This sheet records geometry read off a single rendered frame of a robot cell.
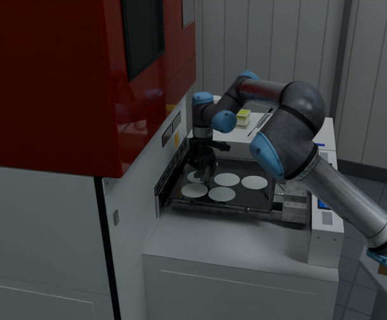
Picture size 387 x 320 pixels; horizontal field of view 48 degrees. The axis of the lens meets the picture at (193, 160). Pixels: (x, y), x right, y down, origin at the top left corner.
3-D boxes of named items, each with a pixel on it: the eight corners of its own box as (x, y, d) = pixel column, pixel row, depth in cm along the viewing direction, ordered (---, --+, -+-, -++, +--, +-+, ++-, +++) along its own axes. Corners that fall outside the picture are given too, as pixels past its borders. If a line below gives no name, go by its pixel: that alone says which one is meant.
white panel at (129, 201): (110, 296, 127) (93, 178, 109) (182, 166, 197) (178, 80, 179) (121, 297, 127) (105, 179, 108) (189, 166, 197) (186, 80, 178)
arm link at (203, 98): (199, 100, 144) (186, 93, 150) (200, 130, 149) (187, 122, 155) (219, 95, 147) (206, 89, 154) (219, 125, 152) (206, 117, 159)
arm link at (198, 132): (203, 118, 159) (218, 124, 153) (203, 129, 161) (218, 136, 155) (187, 124, 154) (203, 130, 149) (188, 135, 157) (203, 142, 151)
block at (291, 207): (282, 213, 153) (283, 206, 151) (283, 207, 155) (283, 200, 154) (305, 215, 151) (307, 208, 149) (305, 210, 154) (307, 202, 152)
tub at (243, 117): (229, 127, 198) (230, 113, 195) (234, 121, 204) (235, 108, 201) (245, 129, 196) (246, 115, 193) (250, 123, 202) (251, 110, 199)
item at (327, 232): (307, 265, 138) (311, 228, 131) (308, 178, 185) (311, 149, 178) (338, 268, 135) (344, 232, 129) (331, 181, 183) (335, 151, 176)
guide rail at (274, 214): (171, 209, 167) (171, 202, 165) (173, 206, 168) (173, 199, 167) (305, 225, 156) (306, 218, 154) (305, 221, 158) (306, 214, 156)
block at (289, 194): (283, 200, 159) (284, 193, 158) (284, 195, 162) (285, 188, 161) (306, 203, 158) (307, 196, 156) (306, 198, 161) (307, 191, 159)
